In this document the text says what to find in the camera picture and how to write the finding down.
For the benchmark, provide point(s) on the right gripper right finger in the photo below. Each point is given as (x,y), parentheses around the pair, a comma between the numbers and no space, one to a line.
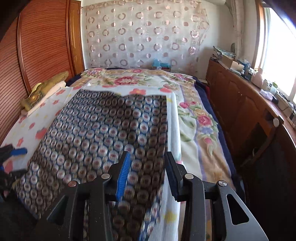
(213,211)

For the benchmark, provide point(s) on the sheer circle pattern curtain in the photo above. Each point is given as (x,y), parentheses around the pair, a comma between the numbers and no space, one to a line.
(134,34)

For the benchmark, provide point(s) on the navy patterned garment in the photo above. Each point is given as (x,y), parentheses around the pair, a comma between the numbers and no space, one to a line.
(87,137)

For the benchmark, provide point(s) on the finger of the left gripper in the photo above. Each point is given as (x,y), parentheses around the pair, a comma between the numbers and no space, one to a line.
(12,176)
(7,151)

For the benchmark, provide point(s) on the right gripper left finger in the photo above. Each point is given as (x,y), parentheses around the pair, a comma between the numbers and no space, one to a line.
(64,219)

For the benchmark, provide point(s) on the wooden slatted wardrobe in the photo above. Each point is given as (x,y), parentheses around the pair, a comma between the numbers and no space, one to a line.
(42,39)

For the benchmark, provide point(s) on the floral rose blanket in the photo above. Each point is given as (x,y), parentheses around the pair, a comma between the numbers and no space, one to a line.
(204,151)

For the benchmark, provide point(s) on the mustard patterned folded cloth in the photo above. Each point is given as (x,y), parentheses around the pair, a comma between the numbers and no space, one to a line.
(56,79)

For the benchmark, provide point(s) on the stack of papers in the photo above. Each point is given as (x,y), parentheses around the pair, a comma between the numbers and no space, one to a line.
(218,52)

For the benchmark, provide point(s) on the cardboard box on cabinet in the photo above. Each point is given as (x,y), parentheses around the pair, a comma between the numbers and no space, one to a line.
(230,63)

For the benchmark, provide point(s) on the wooden sideboard cabinet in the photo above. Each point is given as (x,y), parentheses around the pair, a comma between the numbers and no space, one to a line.
(251,124)

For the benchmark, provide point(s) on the blue box at bedhead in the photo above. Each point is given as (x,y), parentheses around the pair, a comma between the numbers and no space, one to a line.
(158,65)

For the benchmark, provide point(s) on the white flower print sheet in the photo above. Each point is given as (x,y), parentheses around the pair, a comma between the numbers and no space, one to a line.
(29,131)

